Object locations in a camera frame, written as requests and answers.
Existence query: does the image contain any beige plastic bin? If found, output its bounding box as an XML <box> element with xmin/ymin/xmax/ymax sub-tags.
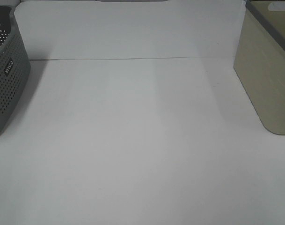
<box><xmin>234</xmin><ymin>0</ymin><xmax>285</xmax><ymax>135</ymax></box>

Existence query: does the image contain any grey perforated plastic basket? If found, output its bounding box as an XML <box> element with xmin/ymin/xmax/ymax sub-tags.
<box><xmin>0</xmin><ymin>5</ymin><xmax>31</xmax><ymax>134</ymax></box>

